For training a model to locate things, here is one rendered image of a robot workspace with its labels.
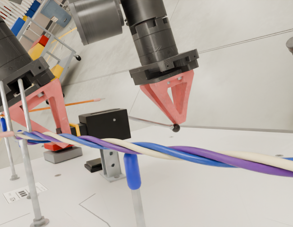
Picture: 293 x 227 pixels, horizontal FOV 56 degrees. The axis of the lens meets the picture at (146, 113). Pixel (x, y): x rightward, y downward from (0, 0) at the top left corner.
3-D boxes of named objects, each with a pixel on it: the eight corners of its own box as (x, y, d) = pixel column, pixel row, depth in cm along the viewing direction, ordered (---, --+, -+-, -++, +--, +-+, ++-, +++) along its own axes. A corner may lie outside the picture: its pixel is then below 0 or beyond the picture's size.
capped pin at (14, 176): (21, 177, 43) (7, 111, 42) (12, 181, 42) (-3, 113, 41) (17, 176, 44) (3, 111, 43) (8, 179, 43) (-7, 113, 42)
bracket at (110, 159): (127, 177, 36) (121, 141, 36) (110, 183, 35) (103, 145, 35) (115, 170, 40) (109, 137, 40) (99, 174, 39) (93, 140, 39)
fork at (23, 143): (49, 217, 28) (21, 79, 26) (51, 224, 26) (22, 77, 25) (28, 224, 27) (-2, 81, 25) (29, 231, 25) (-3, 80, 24)
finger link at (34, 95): (46, 166, 30) (-12, 96, 27) (40, 156, 36) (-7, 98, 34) (95, 129, 32) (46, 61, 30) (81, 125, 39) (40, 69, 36)
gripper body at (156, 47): (163, 75, 35) (145, 17, 33) (130, 81, 44) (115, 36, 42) (202, 61, 37) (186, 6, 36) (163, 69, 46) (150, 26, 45)
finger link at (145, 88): (177, 134, 37) (156, 67, 35) (152, 129, 43) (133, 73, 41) (214, 115, 40) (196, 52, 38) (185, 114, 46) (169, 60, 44)
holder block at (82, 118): (131, 138, 36) (126, 108, 36) (91, 147, 34) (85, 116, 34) (120, 134, 40) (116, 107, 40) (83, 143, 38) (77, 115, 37)
